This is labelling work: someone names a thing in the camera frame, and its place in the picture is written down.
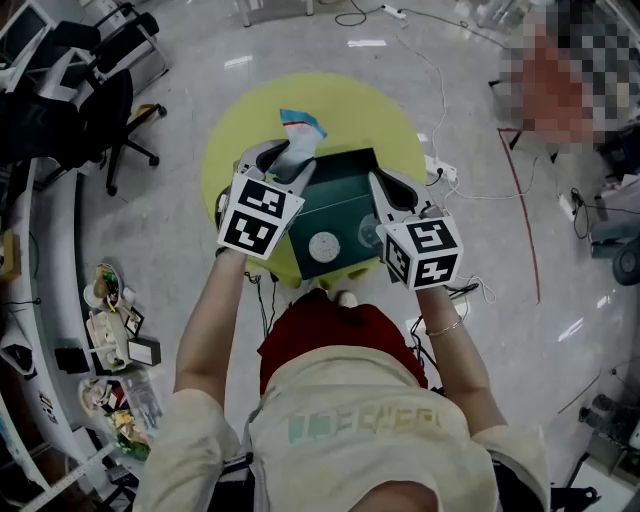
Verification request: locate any person's right forearm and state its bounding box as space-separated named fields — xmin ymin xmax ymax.
xmin=413 ymin=286 xmax=509 ymax=437

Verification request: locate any red and white box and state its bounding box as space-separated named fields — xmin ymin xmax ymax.
xmin=136 ymin=343 xmax=552 ymax=512

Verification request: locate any black wheeled stand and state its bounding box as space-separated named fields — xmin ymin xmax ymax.
xmin=548 ymin=485 xmax=602 ymax=512

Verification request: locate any round table yellow-green cloth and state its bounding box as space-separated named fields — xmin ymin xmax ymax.
xmin=200 ymin=71 xmax=428 ymax=291

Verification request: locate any black office chair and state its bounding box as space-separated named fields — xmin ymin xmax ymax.
xmin=53 ymin=1 xmax=170 ymax=97
xmin=0 ymin=68 xmax=162 ymax=197

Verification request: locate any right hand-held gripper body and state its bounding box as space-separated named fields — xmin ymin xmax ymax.
xmin=380 ymin=201 xmax=462 ymax=292

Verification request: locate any white power cable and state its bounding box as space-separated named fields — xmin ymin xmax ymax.
xmin=396 ymin=28 xmax=497 ymax=305

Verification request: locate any white plastic basket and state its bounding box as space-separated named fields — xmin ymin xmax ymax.
xmin=85 ymin=309 xmax=130 ymax=372

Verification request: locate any white framed monitor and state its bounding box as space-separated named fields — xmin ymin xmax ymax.
xmin=0 ymin=3 xmax=57 ymax=57

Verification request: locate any blue white snack packet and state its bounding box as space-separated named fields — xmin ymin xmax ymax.
xmin=266 ymin=107 xmax=329 ymax=177

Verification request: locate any clear plastic cup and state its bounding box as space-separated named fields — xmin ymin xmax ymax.
xmin=358 ymin=214 xmax=385 ymax=249

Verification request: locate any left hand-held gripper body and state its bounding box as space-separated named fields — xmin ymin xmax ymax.
xmin=214 ymin=167 xmax=307 ymax=261

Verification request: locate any bunch of artificial flowers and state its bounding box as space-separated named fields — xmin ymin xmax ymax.
xmin=106 ymin=408 xmax=152 ymax=460

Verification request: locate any thin metal bracelet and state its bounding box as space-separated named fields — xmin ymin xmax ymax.
xmin=425 ymin=314 xmax=464 ymax=338

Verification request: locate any white curved desk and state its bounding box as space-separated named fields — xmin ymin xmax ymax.
xmin=0 ymin=158 xmax=127 ymax=512

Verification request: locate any person's red skirt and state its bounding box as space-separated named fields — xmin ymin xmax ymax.
xmin=256 ymin=288 xmax=430 ymax=397

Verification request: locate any clear plastic bin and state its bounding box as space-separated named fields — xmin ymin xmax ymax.
xmin=76 ymin=371 xmax=165 ymax=451

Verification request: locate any person's left forearm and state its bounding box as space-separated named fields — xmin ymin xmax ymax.
xmin=173 ymin=246 xmax=250 ymax=407

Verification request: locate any chair draped in pink cloth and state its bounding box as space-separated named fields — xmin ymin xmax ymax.
xmin=498 ymin=13 xmax=602 ymax=147

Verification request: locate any dark box with white label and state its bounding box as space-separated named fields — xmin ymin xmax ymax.
xmin=126 ymin=336 xmax=163 ymax=367

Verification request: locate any green snack bag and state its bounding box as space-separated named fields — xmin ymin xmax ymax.
xmin=94 ymin=263 xmax=125 ymax=302

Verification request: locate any dark green tray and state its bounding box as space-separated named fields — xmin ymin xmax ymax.
xmin=288 ymin=146 xmax=390 ymax=282

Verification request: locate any black square part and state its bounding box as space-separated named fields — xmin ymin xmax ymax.
xmin=53 ymin=345 xmax=92 ymax=374

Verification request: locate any white lidded jar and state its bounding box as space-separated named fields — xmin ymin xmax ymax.
xmin=307 ymin=230 xmax=343 ymax=264

